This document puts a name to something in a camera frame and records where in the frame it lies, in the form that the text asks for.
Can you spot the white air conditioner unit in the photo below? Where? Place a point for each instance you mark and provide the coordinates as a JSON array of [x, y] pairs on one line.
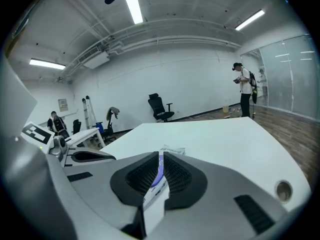
[[96, 60]]

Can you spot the small black chair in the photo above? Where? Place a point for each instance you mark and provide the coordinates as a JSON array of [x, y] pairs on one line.
[[76, 126]]

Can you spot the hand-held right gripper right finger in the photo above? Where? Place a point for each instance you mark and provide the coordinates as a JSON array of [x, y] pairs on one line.
[[212, 209]]

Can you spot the round table grommet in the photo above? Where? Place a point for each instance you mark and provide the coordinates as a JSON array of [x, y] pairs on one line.
[[284, 191]]

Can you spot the glass partition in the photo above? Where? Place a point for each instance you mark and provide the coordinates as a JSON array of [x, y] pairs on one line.
[[287, 79]]

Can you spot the aluminium ladder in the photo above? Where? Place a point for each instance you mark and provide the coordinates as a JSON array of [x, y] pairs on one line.
[[84, 109]]

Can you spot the white side table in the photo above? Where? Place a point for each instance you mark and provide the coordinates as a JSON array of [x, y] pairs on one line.
[[82, 134]]

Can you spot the wall electrical panel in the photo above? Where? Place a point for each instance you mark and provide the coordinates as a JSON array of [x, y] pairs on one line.
[[62, 105]]

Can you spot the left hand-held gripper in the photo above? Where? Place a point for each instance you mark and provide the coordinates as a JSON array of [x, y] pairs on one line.
[[37, 135]]

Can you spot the ceiling light strip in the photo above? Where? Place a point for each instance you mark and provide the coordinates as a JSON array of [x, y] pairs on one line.
[[47, 64], [250, 19], [135, 6]]

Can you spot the yellow bucket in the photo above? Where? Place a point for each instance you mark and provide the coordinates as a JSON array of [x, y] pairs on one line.
[[225, 109]]

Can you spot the blue machine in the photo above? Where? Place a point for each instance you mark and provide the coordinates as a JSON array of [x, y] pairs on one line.
[[99, 127]]

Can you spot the white wet wipe pack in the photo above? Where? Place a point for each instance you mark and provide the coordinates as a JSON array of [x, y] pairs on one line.
[[172, 149]]

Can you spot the black chair with grey jacket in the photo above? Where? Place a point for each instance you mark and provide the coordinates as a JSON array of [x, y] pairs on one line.
[[111, 111]]

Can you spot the blue oval lid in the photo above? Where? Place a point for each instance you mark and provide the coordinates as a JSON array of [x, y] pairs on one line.
[[158, 182]]

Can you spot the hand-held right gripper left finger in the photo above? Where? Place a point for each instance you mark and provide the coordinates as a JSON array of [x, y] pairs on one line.
[[100, 204]]

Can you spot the black office chair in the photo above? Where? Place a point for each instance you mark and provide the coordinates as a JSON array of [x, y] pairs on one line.
[[156, 106]]

